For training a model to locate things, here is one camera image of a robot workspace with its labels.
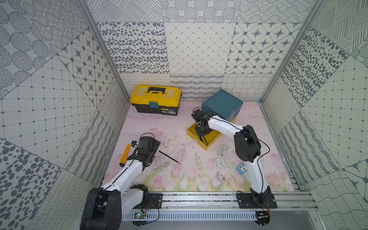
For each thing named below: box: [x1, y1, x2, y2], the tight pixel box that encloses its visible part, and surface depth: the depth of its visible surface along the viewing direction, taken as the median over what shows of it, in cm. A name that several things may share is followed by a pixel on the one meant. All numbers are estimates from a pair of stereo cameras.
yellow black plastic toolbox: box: [129, 84, 183, 116], surface depth 104 cm
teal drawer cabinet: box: [201, 88, 244, 122], surface depth 92 cm
